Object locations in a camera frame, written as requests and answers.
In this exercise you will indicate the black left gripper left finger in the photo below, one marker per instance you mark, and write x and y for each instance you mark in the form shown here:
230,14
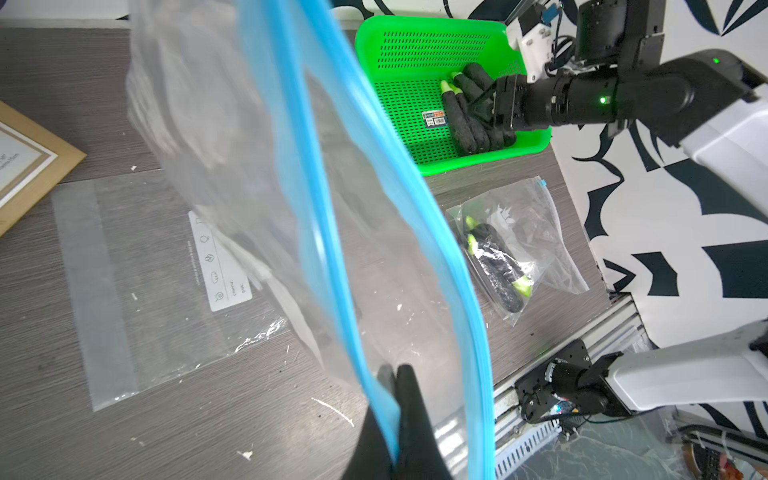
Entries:
370,459

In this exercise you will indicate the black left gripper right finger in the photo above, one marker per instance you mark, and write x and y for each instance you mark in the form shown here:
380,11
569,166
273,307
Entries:
419,456

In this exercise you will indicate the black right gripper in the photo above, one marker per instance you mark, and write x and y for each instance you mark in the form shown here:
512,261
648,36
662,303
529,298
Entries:
671,100

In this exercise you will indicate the lifted clear zip-top bag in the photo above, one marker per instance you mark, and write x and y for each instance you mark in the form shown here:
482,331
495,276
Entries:
525,215

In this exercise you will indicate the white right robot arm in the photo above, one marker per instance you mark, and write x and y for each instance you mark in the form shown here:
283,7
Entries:
686,142

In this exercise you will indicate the green plastic basket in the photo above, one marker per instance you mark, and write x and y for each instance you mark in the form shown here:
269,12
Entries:
406,58

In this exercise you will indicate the gold framed plant picture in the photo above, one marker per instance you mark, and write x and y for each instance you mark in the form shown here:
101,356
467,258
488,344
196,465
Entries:
33,162

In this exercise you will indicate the white perforated cable duct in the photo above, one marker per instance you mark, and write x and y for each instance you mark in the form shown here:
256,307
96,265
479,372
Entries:
522,444

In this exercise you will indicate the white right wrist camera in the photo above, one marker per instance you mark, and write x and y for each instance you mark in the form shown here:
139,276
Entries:
535,41

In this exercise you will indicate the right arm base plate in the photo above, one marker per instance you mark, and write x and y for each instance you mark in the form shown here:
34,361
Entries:
569,383

